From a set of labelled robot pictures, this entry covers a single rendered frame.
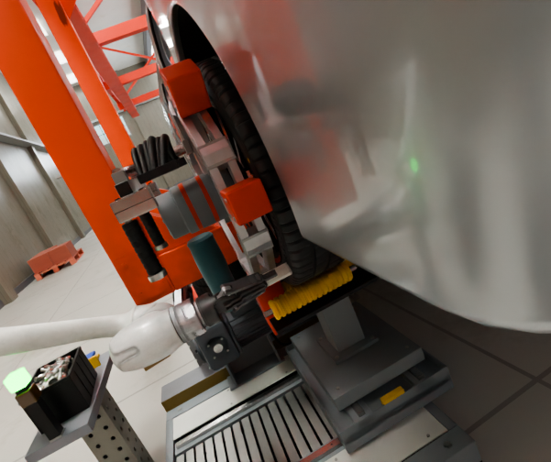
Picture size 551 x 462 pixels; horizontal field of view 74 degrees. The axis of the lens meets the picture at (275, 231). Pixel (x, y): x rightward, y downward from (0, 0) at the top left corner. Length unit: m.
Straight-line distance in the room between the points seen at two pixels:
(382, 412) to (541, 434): 0.39
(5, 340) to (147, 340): 0.30
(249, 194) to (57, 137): 0.96
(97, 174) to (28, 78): 0.37
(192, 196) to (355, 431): 0.76
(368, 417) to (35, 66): 1.51
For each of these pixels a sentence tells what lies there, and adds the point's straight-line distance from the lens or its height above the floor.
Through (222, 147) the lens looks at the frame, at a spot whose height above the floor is 0.96.
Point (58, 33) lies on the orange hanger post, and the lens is 3.65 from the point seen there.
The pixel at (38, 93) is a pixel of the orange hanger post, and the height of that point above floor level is 1.36.
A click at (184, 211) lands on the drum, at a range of 0.99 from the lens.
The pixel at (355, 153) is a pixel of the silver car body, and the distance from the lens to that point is 0.37.
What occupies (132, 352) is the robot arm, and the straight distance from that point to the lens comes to 0.89.
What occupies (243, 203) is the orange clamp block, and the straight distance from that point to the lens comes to 0.71.
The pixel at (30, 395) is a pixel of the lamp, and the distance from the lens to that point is 1.19.
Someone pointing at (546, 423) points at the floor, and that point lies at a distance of 1.30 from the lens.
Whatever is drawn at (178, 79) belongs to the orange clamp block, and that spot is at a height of 1.12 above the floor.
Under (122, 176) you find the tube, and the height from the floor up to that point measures 0.99.
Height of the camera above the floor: 0.96
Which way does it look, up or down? 15 degrees down
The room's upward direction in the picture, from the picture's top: 23 degrees counter-clockwise
